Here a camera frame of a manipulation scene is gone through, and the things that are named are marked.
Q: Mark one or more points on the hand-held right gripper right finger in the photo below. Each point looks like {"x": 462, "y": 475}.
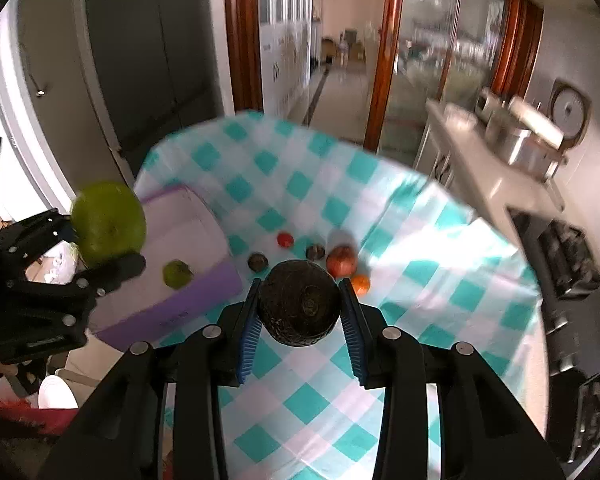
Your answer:
{"x": 355, "y": 335}

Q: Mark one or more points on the large red tomato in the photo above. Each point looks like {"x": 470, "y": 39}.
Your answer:
{"x": 341, "y": 260}

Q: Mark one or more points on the purple-edged white box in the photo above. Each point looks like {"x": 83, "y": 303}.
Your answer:
{"x": 190, "y": 230}

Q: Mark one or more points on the orange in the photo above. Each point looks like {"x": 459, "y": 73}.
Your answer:
{"x": 361, "y": 284}

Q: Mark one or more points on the small metal appliance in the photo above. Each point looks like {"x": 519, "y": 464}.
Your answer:
{"x": 487, "y": 102}

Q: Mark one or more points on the white counter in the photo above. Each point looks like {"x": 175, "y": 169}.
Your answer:
{"x": 475, "y": 175}

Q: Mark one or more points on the small dark brown fruit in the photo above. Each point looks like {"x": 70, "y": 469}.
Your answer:
{"x": 256, "y": 261}
{"x": 315, "y": 251}

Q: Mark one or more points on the small red tomato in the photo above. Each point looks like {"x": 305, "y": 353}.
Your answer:
{"x": 285, "y": 239}

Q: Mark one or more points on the grey refrigerator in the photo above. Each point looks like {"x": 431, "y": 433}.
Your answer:
{"x": 145, "y": 60}

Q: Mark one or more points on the red cloth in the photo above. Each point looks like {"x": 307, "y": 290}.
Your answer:
{"x": 25, "y": 417}

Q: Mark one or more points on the teal checked tablecloth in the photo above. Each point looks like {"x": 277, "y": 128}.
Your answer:
{"x": 305, "y": 185}

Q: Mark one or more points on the round dial scale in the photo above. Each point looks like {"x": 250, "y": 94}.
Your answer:
{"x": 571, "y": 110}

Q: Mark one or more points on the large dark brown fruit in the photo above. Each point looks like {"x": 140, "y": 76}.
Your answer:
{"x": 300, "y": 305}

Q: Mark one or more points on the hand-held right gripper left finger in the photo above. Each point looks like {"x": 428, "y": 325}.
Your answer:
{"x": 245, "y": 332}

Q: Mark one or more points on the metal pot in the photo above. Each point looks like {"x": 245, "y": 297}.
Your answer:
{"x": 515, "y": 147}

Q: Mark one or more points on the white plate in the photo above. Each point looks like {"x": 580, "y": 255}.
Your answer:
{"x": 57, "y": 395}

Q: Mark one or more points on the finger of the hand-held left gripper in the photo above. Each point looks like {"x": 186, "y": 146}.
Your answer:
{"x": 115, "y": 270}
{"x": 35, "y": 235}

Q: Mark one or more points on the wooden door frame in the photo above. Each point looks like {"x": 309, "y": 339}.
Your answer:
{"x": 387, "y": 50}
{"x": 240, "y": 35}
{"x": 517, "y": 40}

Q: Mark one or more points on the green apple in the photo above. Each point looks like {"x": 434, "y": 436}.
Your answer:
{"x": 109, "y": 222}
{"x": 177, "y": 273}

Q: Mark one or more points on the black stove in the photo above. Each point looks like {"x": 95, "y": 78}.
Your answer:
{"x": 560, "y": 260}

